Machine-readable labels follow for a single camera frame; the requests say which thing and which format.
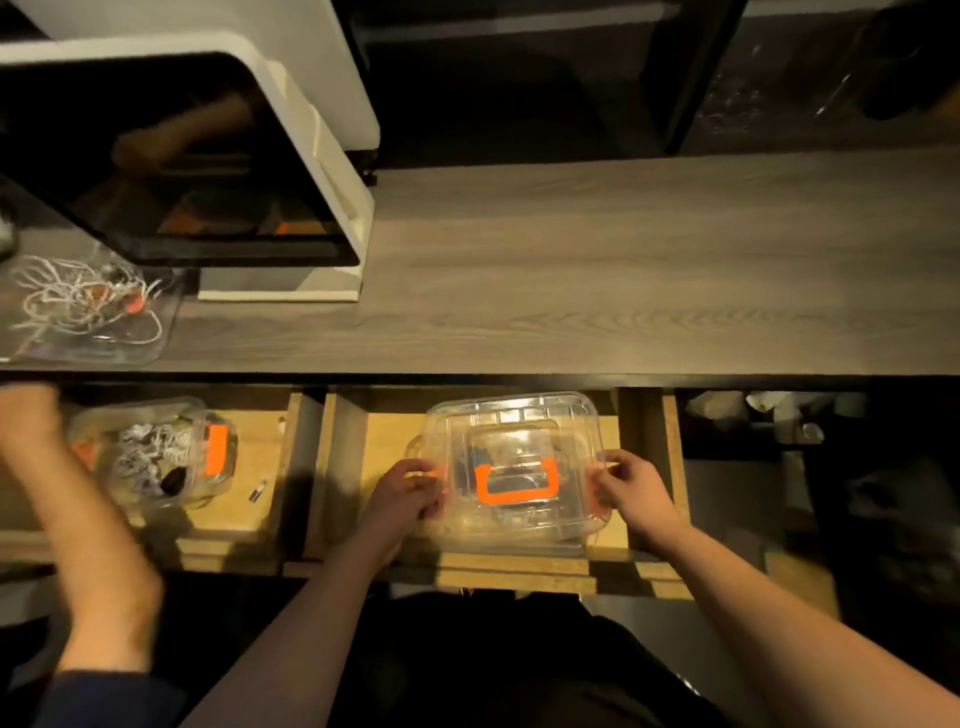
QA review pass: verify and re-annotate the person's right hand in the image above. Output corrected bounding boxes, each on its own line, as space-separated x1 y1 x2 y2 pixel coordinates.
585 448 690 551

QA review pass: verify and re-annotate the clear container drawer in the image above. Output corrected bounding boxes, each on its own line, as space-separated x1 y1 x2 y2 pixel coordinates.
67 396 239 509
435 417 602 545

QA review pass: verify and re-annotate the person's left forearm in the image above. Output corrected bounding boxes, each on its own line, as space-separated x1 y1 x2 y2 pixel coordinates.
180 532 404 728

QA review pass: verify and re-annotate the clear lid orange handle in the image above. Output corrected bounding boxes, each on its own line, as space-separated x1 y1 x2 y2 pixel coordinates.
0 255 189 366
420 393 612 551

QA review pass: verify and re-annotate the person's left hand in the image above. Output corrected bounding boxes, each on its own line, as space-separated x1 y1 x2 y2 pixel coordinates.
357 457 452 566

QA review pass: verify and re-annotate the wooden drawer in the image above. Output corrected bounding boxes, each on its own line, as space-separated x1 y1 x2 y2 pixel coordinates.
285 387 695 602
0 387 324 575

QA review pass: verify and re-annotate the white customer display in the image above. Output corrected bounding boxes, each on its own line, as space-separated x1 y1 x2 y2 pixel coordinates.
15 0 383 152

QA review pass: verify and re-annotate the pile of white containers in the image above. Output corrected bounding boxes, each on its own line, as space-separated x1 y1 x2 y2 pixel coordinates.
687 390 872 446

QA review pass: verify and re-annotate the person's right forearm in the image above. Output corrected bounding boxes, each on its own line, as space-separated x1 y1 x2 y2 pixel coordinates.
645 517 960 728

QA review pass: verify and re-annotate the another person's forearm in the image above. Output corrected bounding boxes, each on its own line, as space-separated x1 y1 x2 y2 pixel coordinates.
0 382 164 674

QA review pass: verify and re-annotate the white touchscreen monitor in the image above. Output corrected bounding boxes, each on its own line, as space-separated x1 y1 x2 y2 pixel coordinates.
0 33 375 303

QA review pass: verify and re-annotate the pile of cables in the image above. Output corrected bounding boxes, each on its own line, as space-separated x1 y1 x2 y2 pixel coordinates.
7 255 167 348

